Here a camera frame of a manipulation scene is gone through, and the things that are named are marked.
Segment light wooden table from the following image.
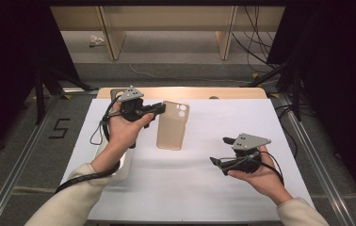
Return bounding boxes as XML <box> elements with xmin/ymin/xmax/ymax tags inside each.
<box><xmin>96</xmin><ymin>87</ymin><xmax>268</xmax><ymax>101</ymax></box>

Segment person's left hand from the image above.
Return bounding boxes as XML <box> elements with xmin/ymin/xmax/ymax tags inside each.
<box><xmin>102</xmin><ymin>103</ymin><xmax>155</xmax><ymax>164</ymax></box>

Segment person's right hand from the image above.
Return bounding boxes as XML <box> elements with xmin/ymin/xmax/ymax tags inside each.
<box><xmin>227</xmin><ymin>154</ymin><xmax>290</xmax><ymax>203</ymax></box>

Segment black curtain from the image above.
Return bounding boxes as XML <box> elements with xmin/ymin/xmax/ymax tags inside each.
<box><xmin>0</xmin><ymin>0</ymin><xmax>81</xmax><ymax>164</ymax></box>
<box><xmin>266</xmin><ymin>0</ymin><xmax>356</xmax><ymax>218</ymax></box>

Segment bundle of black floor cables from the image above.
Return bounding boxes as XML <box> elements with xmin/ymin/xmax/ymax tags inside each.
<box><xmin>231</xmin><ymin>5</ymin><xmax>282</xmax><ymax>70</ymax></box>

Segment white table mat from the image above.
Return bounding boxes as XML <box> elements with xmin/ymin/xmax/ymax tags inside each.
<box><xmin>60</xmin><ymin>98</ymin><xmax>316</xmax><ymax>222</ymax></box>

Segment beige rectangular box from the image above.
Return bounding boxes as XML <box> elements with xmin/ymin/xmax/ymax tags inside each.
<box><xmin>155</xmin><ymin>100</ymin><xmax>191</xmax><ymax>152</ymax></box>

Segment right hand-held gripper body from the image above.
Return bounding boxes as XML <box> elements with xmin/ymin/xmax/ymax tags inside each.
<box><xmin>225</xmin><ymin>133</ymin><xmax>272</xmax><ymax>174</ymax></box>

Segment crumpled white paper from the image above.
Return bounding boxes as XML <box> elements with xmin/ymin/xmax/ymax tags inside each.
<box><xmin>89</xmin><ymin>34</ymin><xmax>106</xmax><ymax>48</ymax></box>

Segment white floor cable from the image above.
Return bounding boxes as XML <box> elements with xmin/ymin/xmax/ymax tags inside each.
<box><xmin>127</xmin><ymin>62</ymin><xmax>253</xmax><ymax>85</ymax></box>

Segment right hand-held gripper black cable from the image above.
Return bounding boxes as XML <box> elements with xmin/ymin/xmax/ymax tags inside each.
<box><xmin>259</xmin><ymin>151</ymin><xmax>285</xmax><ymax>186</ymax></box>

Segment metal floor rail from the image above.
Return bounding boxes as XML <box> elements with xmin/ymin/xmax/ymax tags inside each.
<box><xmin>0</xmin><ymin>93</ymin><xmax>62</xmax><ymax>226</ymax></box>
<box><xmin>278</xmin><ymin>93</ymin><xmax>356</xmax><ymax>226</ymax></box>

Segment hand-held gripper black cable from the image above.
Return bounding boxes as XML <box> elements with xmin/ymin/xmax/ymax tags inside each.
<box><xmin>55</xmin><ymin>94</ymin><xmax>122</xmax><ymax>195</ymax></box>
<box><xmin>259</xmin><ymin>151</ymin><xmax>285</xmax><ymax>186</ymax></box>

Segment white rectangular plastic bin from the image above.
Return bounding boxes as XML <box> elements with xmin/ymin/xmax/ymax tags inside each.
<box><xmin>95</xmin><ymin>100</ymin><xmax>138</xmax><ymax>182</ymax></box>

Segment beige wooden shelf unit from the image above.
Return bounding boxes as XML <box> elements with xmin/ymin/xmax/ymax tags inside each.
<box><xmin>49</xmin><ymin>5</ymin><xmax>286</xmax><ymax>61</ymax></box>

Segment left hand-held gripper black cable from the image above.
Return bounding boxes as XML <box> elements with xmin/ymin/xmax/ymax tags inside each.
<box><xmin>55</xmin><ymin>94</ymin><xmax>122</xmax><ymax>195</ymax></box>

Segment black metal stand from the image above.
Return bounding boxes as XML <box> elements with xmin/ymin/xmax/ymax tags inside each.
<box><xmin>247</xmin><ymin>57</ymin><xmax>304</xmax><ymax>122</ymax></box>
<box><xmin>32</xmin><ymin>66</ymin><xmax>99</xmax><ymax>126</ymax></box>

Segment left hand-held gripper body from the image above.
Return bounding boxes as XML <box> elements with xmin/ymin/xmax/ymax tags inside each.
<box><xmin>117</xmin><ymin>85</ymin><xmax>151</xmax><ymax>123</ymax></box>

